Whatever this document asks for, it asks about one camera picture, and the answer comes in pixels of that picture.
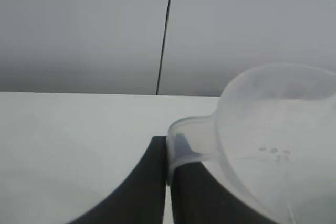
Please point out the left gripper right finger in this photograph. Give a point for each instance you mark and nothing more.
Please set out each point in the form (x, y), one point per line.
(194, 197)

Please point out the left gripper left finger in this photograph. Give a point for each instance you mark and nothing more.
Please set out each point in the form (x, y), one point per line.
(147, 187)

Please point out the translucent plastic measuring cup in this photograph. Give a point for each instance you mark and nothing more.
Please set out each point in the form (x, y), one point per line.
(275, 116)

